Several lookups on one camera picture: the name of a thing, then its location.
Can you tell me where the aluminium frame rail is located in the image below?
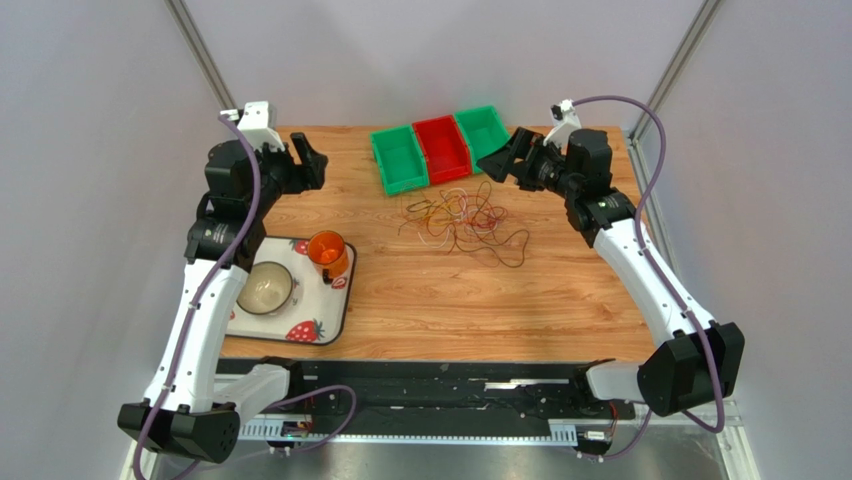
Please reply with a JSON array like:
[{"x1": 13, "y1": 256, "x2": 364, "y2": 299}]
[{"x1": 238, "y1": 414, "x2": 580, "y2": 447}]

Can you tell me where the right green bin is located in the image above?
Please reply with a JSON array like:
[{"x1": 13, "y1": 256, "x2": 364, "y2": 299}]
[{"x1": 453, "y1": 105, "x2": 510, "y2": 175}]

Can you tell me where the strawberry pattern tray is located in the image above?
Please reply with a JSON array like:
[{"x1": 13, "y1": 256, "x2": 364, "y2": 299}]
[{"x1": 226, "y1": 237, "x2": 357, "y2": 345}]

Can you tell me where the red bin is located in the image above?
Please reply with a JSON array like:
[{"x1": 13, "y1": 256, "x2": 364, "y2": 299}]
[{"x1": 412, "y1": 115, "x2": 473, "y2": 185}]

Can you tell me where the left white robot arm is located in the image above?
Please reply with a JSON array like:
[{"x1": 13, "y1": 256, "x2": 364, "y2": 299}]
[{"x1": 117, "y1": 132, "x2": 328, "y2": 464}]

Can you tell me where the wire bundle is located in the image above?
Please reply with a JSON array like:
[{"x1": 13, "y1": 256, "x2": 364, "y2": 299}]
[{"x1": 397, "y1": 180, "x2": 532, "y2": 270}]

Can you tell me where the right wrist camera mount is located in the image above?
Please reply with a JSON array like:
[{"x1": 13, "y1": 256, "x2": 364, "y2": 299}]
[{"x1": 544, "y1": 99, "x2": 582, "y2": 149}]

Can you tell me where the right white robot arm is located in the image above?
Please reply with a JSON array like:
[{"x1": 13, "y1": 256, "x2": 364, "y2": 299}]
[{"x1": 477, "y1": 128, "x2": 745, "y2": 417}]

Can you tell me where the green bin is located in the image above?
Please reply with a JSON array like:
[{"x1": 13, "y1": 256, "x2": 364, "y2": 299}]
[
  {"x1": 369, "y1": 125, "x2": 429, "y2": 196},
  {"x1": 453, "y1": 105, "x2": 510, "y2": 175}
]

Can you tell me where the left green bin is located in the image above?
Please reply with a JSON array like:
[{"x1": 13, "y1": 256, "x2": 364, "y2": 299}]
[{"x1": 369, "y1": 125, "x2": 429, "y2": 196}]

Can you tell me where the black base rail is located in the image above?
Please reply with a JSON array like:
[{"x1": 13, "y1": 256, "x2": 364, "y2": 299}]
[{"x1": 257, "y1": 360, "x2": 641, "y2": 440}]

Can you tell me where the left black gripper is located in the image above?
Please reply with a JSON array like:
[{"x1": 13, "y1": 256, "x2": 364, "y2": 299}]
[{"x1": 246, "y1": 133, "x2": 328, "y2": 219}]

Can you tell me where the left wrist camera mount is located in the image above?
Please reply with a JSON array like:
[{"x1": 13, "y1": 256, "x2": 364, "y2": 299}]
[{"x1": 219, "y1": 101, "x2": 286, "y2": 152}]

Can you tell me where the orange plastic cup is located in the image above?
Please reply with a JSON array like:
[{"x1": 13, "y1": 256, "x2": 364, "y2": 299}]
[{"x1": 307, "y1": 230, "x2": 349, "y2": 285}]

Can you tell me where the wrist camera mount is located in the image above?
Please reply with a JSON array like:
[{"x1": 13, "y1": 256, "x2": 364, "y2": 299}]
[
  {"x1": 219, "y1": 101, "x2": 286, "y2": 152},
  {"x1": 544, "y1": 99, "x2": 582, "y2": 149}
]

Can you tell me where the grey bowl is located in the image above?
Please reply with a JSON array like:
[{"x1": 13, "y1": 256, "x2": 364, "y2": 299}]
[{"x1": 237, "y1": 262, "x2": 295, "y2": 315}]

